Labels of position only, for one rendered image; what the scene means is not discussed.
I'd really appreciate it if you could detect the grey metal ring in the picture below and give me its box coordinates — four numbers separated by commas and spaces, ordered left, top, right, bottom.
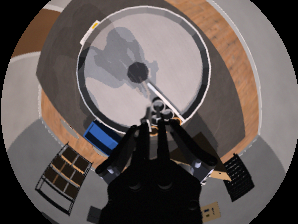
151, 111, 157, 126
152, 97, 166, 113
161, 105, 174, 121

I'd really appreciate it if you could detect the blue crate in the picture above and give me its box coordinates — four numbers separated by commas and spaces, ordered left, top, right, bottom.
83, 118, 122, 156

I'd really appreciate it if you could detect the bronze bushing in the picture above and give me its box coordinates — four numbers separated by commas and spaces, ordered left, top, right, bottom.
173, 113, 181, 125
150, 125, 157, 136

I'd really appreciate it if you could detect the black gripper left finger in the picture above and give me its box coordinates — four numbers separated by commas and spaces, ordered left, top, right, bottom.
95, 107, 152, 190

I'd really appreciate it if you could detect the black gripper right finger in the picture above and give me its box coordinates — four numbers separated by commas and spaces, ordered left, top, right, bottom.
156, 105, 218, 189

